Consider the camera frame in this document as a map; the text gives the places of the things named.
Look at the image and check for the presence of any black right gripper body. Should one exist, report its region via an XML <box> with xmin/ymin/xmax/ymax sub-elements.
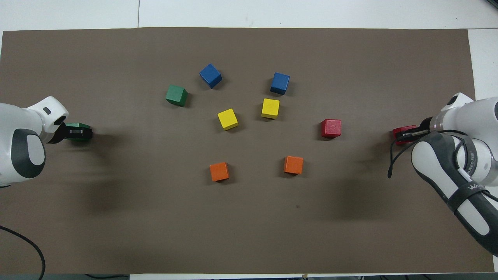
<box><xmin>418</xmin><ymin>116</ymin><xmax>435</xmax><ymax>137</ymax></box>

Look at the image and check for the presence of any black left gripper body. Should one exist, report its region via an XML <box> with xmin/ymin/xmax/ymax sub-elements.
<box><xmin>47</xmin><ymin>115</ymin><xmax>71</xmax><ymax>145</ymax></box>

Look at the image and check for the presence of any green wooden cube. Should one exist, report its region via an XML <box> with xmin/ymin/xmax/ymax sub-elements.
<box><xmin>65</xmin><ymin>122</ymin><xmax>92</xmax><ymax>142</ymax></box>
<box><xmin>165</xmin><ymin>84</ymin><xmax>188</xmax><ymax>107</ymax></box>

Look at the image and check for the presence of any red wooden cube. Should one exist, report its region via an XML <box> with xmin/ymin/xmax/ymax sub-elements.
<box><xmin>321</xmin><ymin>119</ymin><xmax>342</xmax><ymax>139</ymax></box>
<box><xmin>392</xmin><ymin>125</ymin><xmax>417</xmax><ymax>146</ymax></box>

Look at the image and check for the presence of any orange wooden cube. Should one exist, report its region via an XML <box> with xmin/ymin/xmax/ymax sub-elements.
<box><xmin>283</xmin><ymin>156</ymin><xmax>304</xmax><ymax>175</ymax></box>
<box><xmin>209</xmin><ymin>162</ymin><xmax>230</xmax><ymax>182</ymax></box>

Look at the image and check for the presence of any blue wooden cube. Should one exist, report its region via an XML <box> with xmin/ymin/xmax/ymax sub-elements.
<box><xmin>270</xmin><ymin>72</ymin><xmax>290</xmax><ymax>96</ymax></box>
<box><xmin>199</xmin><ymin>63</ymin><xmax>223</xmax><ymax>89</ymax></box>

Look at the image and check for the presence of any yellow wooden cube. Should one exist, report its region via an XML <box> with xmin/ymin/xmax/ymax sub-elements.
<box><xmin>217</xmin><ymin>108</ymin><xmax>239</xmax><ymax>131</ymax></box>
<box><xmin>261</xmin><ymin>98</ymin><xmax>280</xmax><ymax>119</ymax></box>

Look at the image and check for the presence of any brown table mat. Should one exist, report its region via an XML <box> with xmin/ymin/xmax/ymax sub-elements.
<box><xmin>0</xmin><ymin>27</ymin><xmax>494</xmax><ymax>275</ymax></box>

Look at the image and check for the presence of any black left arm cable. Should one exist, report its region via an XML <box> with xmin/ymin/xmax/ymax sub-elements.
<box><xmin>0</xmin><ymin>225</ymin><xmax>46</xmax><ymax>280</ymax></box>

